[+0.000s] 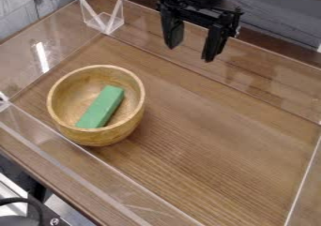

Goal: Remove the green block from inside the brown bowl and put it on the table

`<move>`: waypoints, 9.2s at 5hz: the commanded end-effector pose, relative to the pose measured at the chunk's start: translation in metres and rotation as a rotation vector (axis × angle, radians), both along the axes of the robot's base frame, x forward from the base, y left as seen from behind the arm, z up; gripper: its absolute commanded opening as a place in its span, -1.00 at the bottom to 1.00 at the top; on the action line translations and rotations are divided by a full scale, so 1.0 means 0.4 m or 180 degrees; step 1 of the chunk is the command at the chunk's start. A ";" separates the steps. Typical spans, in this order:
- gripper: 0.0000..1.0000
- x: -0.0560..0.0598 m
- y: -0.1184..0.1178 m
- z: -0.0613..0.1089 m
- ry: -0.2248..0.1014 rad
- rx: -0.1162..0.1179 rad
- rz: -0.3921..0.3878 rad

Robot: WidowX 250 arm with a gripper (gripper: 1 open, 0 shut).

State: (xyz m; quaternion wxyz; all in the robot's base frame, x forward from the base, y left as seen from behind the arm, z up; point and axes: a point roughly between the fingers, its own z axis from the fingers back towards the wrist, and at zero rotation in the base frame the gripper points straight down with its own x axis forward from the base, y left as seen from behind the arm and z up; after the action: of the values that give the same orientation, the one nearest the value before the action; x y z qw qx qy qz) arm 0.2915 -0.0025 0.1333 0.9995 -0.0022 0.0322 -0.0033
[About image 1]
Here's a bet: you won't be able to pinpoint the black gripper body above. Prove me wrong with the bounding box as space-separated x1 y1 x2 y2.
157 0 244 37

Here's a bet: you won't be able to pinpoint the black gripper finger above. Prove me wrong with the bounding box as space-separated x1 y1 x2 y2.
161 8 185 49
202 23 229 62

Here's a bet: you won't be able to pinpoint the green rectangular block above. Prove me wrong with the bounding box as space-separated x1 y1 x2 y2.
75 85 125 128

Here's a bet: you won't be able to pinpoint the brown wooden bowl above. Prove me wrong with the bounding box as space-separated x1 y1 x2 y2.
47 65 146 147

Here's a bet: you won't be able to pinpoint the clear acrylic tray walls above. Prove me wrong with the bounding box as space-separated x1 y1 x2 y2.
0 0 321 226

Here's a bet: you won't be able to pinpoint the black metal bracket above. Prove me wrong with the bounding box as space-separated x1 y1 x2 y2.
27 195 71 226

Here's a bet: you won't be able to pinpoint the black cable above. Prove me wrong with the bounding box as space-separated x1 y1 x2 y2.
0 197 46 226

